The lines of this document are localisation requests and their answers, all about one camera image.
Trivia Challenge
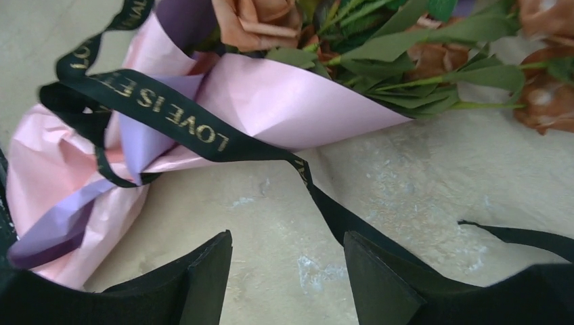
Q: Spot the flower bouquet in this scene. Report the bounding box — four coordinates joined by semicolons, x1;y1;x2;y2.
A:
212;1;573;136

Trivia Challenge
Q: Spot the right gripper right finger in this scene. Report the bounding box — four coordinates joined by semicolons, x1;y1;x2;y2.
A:
345;232;573;324

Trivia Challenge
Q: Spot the black printed ribbon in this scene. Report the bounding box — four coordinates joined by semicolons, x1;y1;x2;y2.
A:
38;0;574;270

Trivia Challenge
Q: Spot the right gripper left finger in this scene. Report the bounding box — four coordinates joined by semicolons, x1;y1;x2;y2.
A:
1;231;232;325

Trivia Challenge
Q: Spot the pink wrapping paper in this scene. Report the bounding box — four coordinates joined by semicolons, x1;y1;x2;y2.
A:
7;1;406;288

